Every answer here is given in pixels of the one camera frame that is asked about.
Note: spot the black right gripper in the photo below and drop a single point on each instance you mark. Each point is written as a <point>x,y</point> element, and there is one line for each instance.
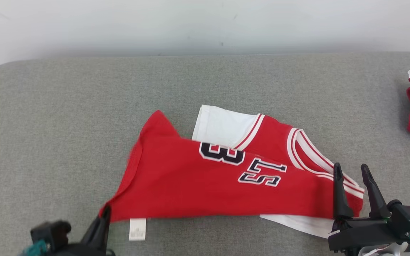
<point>361,233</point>

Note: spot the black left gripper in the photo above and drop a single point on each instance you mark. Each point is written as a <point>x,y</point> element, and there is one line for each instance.
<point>84,250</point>

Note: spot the red white basketball jersey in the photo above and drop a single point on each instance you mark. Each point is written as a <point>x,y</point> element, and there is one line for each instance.
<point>190,185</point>

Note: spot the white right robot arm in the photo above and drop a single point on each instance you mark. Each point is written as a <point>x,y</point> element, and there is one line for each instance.
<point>386,250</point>

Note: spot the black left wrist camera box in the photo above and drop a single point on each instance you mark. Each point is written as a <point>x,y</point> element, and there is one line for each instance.
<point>50,233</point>

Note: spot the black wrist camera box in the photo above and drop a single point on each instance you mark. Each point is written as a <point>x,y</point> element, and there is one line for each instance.
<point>50,233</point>
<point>409,217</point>

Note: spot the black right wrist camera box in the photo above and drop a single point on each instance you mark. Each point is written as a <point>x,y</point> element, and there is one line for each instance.
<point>409,217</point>

